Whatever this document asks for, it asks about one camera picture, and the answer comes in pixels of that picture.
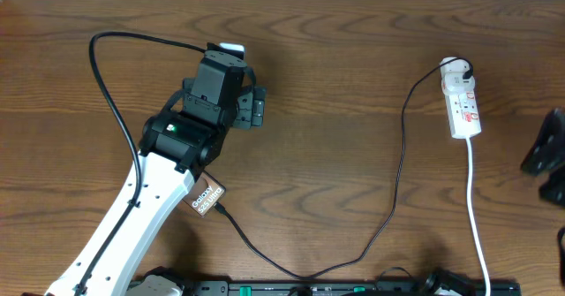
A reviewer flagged white USB charger plug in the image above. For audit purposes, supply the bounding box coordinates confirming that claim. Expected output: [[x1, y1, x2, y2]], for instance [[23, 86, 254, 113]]
[[440, 57, 474, 80]]

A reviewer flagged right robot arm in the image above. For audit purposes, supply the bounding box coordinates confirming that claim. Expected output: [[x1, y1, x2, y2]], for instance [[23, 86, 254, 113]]
[[520, 107, 564, 208]]

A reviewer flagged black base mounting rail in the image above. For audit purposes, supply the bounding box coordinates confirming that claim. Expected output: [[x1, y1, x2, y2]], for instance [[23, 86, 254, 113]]
[[127, 267, 522, 296]]

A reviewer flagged white power strip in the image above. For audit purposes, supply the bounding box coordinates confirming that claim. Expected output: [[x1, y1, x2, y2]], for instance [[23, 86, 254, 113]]
[[441, 72, 482, 140]]

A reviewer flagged bronze Galaxy smartphone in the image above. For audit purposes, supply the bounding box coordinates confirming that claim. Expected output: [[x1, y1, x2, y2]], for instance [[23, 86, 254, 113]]
[[183, 171, 226, 217]]

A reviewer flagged white power strip cord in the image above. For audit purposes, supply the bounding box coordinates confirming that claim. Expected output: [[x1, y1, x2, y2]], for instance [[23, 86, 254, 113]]
[[464, 137, 493, 296]]

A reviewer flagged black USB charging cable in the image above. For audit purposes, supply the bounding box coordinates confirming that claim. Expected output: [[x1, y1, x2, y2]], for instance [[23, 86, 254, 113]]
[[214, 57, 475, 281]]

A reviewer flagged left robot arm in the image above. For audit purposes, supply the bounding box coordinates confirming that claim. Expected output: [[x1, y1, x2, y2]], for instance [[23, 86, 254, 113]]
[[46, 43, 266, 295]]

